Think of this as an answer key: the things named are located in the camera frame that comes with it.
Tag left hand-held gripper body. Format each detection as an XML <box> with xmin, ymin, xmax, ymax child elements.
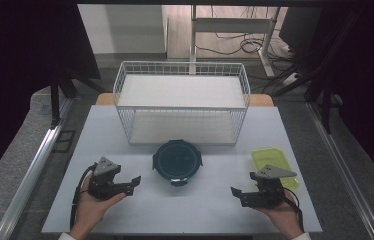
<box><xmin>87</xmin><ymin>156</ymin><xmax>127</xmax><ymax>201</ymax></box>

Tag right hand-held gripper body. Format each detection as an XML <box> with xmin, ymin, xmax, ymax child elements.
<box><xmin>248</xmin><ymin>164</ymin><xmax>298</xmax><ymax>209</ymax></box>

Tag green plastic container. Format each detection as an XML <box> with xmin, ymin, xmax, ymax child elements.
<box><xmin>250</xmin><ymin>146</ymin><xmax>300</xmax><ymax>191</ymax></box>

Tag person's left hand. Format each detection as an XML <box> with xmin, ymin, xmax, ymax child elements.
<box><xmin>69</xmin><ymin>173</ymin><xmax>128</xmax><ymax>238</ymax></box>

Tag person's right hand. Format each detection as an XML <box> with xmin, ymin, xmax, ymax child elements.
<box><xmin>253</xmin><ymin>191</ymin><xmax>305</xmax><ymax>238</ymax></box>

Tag dark round lidded container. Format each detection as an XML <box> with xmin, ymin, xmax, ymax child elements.
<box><xmin>151</xmin><ymin>138</ymin><xmax>204</xmax><ymax>188</ymax></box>

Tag wooden board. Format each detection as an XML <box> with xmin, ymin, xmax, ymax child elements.
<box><xmin>94</xmin><ymin>92</ymin><xmax>275</xmax><ymax>108</ymax></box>

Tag white power strip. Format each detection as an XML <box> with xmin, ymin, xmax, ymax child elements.
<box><xmin>282</xmin><ymin>72</ymin><xmax>301</xmax><ymax>87</ymax></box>

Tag dark curtain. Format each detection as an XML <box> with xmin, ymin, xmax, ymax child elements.
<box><xmin>0</xmin><ymin>0</ymin><xmax>102</xmax><ymax>195</ymax></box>
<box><xmin>303</xmin><ymin>0</ymin><xmax>374</xmax><ymax>199</ymax></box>

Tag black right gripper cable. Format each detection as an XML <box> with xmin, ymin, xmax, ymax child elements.
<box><xmin>282</xmin><ymin>187</ymin><xmax>306</xmax><ymax>233</ymax></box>

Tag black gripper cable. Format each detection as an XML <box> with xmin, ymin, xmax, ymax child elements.
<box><xmin>69</xmin><ymin>162</ymin><xmax>98</xmax><ymax>232</ymax></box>
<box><xmin>282</xmin><ymin>187</ymin><xmax>306</xmax><ymax>233</ymax></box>

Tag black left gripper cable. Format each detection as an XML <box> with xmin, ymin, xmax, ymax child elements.
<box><xmin>69</xmin><ymin>162</ymin><xmax>98</xmax><ymax>232</ymax></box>

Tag aluminium rail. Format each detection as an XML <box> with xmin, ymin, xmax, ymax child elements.
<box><xmin>305</xmin><ymin>101</ymin><xmax>374</xmax><ymax>240</ymax></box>
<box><xmin>0</xmin><ymin>97</ymin><xmax>73</xmax><ymax>240</ymax></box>

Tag white wire basket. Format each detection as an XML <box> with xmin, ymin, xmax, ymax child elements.
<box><xmin>112</xmin><ymin>60</ymin><xmax>252</xmax><ymax>146</ymax></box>

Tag black floor cables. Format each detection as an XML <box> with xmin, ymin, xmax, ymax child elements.
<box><xmin>194</xmin><ymin>5</ymin><xmax>298</xmax><ymax>58</ymax></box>

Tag white metal desk frame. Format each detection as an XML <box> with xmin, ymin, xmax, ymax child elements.
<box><xmin>189</xmin><ymin>4</ymin><xmax>282</xmax><ymax>78</ymax></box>

